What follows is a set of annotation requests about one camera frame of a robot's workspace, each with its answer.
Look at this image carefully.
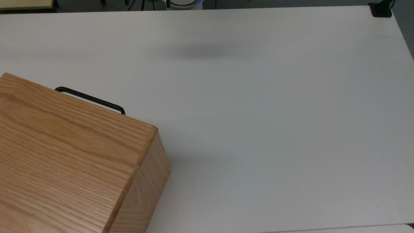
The black table clamp mount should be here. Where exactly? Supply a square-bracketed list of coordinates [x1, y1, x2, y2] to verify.
[368, 0, 396, 18]

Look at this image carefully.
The white robot base blue ring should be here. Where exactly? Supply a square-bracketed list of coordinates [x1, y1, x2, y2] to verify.
[166, 0, 204, 10]

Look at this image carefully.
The oak wooden cabinet box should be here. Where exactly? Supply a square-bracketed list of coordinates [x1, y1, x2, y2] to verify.
[0, 72, 171, 233]

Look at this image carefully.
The wooden drawer with black handle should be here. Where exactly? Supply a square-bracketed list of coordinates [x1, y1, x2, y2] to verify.
[54, 86, 126, 116]

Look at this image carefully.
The light wooden desk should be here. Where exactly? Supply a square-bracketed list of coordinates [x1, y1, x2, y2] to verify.
[0, 0, 54, 11]

